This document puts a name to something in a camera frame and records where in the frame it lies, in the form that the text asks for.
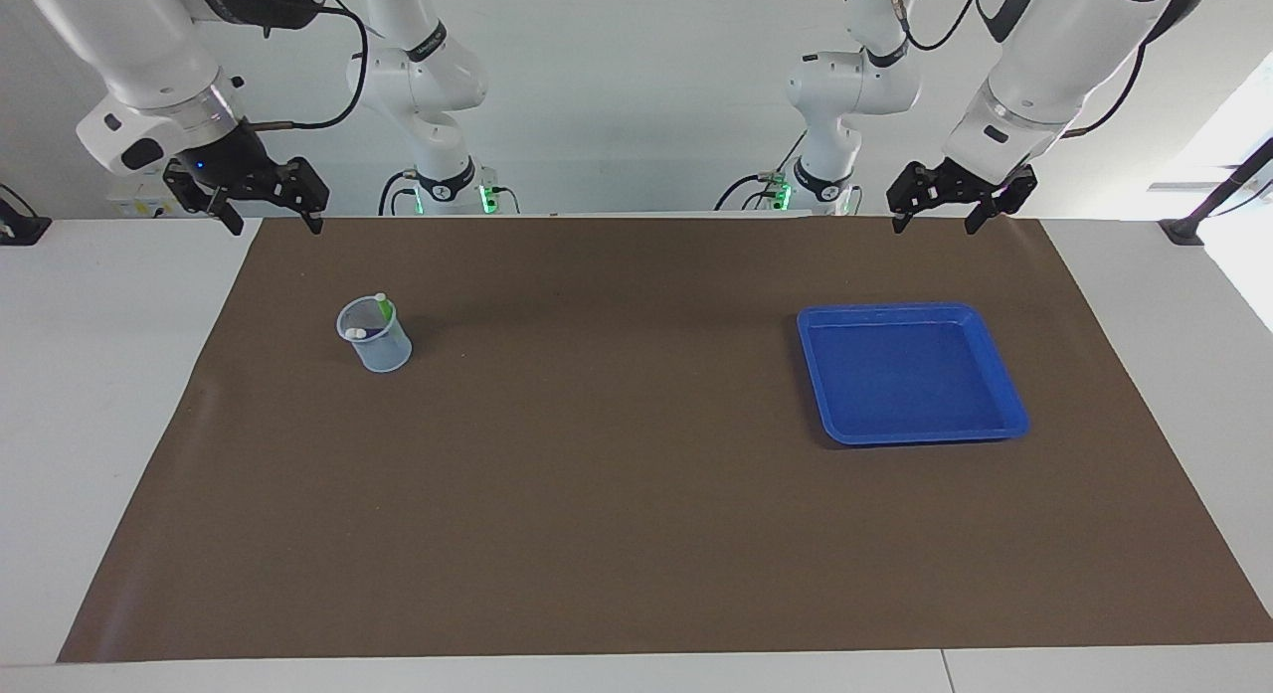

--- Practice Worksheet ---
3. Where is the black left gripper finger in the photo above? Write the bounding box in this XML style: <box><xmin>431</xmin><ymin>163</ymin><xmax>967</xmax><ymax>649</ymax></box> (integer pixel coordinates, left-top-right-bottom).
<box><xmin>963</xmin><ymin>165</ymin><xmax>1039</xmax><ymax>236</ymax></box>
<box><xmin>886</xmin><ymin>160</ymin><xmax>938</xmax><ymax>236</ymax></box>

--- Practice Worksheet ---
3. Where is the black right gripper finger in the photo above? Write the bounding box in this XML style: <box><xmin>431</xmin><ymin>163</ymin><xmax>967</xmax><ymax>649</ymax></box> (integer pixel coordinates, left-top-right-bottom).
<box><xmin>163</xmin><ymin>161</ymin><xmax>246</xmax><ymax>237</ymax></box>
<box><xmin>267</xmin><ymin>157</ymin><xmax>331</xmax><ymax>236</ymax></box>

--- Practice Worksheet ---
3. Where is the blue plastic tray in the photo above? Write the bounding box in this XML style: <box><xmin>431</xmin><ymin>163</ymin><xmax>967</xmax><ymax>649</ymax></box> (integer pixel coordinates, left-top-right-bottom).
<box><xmin>797</xmin><ymin>302</ymin><xmax>1030</xmax><ymax>446</ymax></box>

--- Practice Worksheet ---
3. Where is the white power strip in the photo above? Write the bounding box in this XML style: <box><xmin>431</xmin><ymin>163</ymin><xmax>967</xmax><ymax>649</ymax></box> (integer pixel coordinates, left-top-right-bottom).
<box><xmin>107</xmin><ymin>181</ymin><xmax>185</xmax><ymax>219</ymax></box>

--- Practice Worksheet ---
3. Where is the black stand with pole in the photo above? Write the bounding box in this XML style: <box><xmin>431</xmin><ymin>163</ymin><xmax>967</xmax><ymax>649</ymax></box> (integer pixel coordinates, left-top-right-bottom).
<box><xmin>1159</xmin><ymin>136</ymin><xmax>1273</xmax><ymax>247</ymax></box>

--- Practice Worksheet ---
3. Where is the clear plastic cup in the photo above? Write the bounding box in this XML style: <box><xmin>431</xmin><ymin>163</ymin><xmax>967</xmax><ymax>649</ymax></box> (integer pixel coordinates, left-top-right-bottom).
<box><xmin>336</xmin><ymin>293</ymin><xmax>413</xmax><ymax>374</ymax></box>

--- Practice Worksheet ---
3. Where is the black table clamp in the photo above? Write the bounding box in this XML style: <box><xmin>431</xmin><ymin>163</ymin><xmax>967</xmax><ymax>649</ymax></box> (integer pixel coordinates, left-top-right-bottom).
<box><xmin>0</xmin><ymin>184</ymin><xmax>53</xmax><ymax>247</ymax></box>

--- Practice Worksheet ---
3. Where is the bright window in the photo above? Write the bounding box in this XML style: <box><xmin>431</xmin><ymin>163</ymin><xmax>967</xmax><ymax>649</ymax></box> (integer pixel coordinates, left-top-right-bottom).
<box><xmin>1144</xmin><ymin>52</ymin><xmax>1273</xmax><ymax>336</ymax></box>

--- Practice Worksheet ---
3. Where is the brown table mat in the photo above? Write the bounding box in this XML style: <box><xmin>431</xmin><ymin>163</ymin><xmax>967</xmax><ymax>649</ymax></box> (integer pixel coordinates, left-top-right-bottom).
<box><xmin>57</xmin><ymin>216</ymin><xmax>1273</xmax><ymax>664</ymax></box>

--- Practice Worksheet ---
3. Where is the black right base cable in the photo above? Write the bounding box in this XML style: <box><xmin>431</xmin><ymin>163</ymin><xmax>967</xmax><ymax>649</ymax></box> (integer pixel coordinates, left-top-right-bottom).
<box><xmin>378</xmin><ymin>169</ymin><xmax>424</xmax><ymax>217</ymax></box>

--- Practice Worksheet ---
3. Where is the black base cable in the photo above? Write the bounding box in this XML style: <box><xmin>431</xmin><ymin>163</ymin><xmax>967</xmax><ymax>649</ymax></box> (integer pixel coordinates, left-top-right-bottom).
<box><xmin>714</xmin><ymin>126</ymin><xmax>809</xmax><ymax>213</ymax></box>
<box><xmin>378</xmin><ymin>169</ymin><xmax>424</xmax><ymax>217</ymax></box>

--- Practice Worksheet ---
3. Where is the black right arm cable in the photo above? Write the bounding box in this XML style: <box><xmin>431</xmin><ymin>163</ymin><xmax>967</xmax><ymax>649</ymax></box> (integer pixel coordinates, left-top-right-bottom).
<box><xmin>249</xmin><ymin>0</ymin><xmax>371</xmax><ymax>132</ymax></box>

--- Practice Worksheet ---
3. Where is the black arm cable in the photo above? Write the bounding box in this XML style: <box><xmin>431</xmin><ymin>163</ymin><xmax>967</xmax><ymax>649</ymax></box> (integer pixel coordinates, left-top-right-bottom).
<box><xmin>885</xmin><ymin>0</ymin><xmax>1155</xmax><ymax>139</ymax></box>
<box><xmin>249</xmin><ymin>0</ymin><xmax>371</xmax><ymax>132</ymax></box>

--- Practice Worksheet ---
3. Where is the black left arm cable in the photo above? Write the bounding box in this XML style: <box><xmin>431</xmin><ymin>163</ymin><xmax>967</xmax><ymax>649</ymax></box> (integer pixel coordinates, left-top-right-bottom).
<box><xmin>885</xmin><ymin>0</ymin><xmax>1155</xmax><ymax>139</ymax></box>

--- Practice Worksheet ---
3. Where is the black left base cable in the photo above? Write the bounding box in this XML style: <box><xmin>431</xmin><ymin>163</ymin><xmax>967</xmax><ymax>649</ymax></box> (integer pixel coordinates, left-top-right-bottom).
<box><xmin>714</xmin><ymin>126</ymin><xmax>809</xmax><ymax>213</ymax></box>

